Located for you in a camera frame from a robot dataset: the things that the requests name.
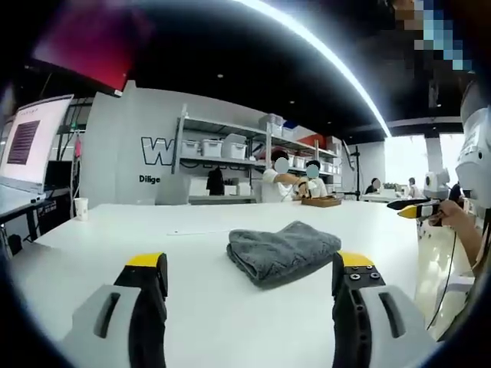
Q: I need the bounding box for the grey towel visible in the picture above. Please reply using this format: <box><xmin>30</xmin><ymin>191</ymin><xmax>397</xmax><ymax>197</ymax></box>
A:
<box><xmin>226</xmin><ymin>220</ymin><xmax>342</xmax><ymax>290</ymax></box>

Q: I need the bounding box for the person's right hand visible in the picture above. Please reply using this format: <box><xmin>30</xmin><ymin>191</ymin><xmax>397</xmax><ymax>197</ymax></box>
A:
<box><xmin>428</xmin><ymin>199</ymin><xmax>477</xmax><ymax>235</ymax></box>

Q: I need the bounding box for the white chest-worn device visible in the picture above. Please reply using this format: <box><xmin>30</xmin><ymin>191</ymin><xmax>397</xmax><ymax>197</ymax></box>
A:
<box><xmin>453</xmin><ymin>79</ymin><xmax>491</xmax><ymax>201</ymax></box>

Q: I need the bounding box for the black stand pole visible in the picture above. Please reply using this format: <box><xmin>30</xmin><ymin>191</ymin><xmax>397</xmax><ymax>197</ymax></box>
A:
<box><xmin>347</xmin><ymin>144</ymin><xmax>364</xmax><ymax>202</ymax></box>

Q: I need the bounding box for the wooden tray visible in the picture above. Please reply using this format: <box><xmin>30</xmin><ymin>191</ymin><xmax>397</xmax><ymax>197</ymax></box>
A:
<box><xmin>300</xmin><ymin>195</ymin><xmax>343</xmax><ymax>209</ymax></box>

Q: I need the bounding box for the white paper cup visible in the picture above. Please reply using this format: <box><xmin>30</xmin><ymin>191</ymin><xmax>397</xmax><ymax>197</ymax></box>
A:
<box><xmin>73</xmin><ymin>197</ymin><xmax>91</xmax><ymax>222</ymax></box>

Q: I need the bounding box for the grey box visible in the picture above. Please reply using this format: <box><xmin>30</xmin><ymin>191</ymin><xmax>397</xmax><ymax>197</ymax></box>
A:
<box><xmin>154</xmin><ymin>174</ymin><xmax>192</xmax><ymax>205</ymax></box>

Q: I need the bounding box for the black side desk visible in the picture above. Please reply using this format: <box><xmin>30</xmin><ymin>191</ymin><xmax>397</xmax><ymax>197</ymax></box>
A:
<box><xmin>0</xmin><ymin>182</ymin><xmax>51</xmax><ymax>250</ymax></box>

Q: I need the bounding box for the ceiling light strip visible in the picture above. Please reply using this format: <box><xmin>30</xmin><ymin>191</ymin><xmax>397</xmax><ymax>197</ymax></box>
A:
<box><xmin>237</xmin><ymin>0</ymin><xmax>393</xmax><ymax>138</ymax></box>

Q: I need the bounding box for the black monitor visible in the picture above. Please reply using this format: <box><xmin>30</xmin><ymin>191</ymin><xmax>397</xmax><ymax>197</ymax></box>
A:
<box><xmin>44</xmin><ymin>160</ymin><xmax>74</xmax><ymax>192</ymax></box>

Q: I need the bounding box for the black hanging jacket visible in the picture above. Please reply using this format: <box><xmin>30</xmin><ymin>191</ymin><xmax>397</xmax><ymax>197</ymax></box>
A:
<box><xmin>206</xmin><ymin>166</ymin><xmax>225</xmax><ymax>197</ymax></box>

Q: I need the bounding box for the metal storage shelf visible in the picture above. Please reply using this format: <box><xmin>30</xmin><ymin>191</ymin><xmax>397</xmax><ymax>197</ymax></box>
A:
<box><xmin>171</xmin><ymin>103</ymin><xmax>343</xmax><ymax>205</ymax></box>

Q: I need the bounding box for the large white display screen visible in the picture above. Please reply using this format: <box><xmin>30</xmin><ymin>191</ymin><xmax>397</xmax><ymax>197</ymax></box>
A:
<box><xmin>0</xmin><ymin>94</ymin><xmax>75</xmax><ymax>193</ymax></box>

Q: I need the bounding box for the group of white storage boxes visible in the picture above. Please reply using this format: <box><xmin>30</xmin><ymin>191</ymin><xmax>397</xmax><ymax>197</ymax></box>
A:
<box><xmin>180</xmin><ymin>113</ymin><xmax>342</xmax><ymax>174</ymax></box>

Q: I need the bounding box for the thin black cable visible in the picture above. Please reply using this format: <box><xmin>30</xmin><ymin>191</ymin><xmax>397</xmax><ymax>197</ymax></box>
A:
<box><xmin>424</xmin><ymin>228</ymin><xmax>458</xmax><ymax>331</ymax></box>

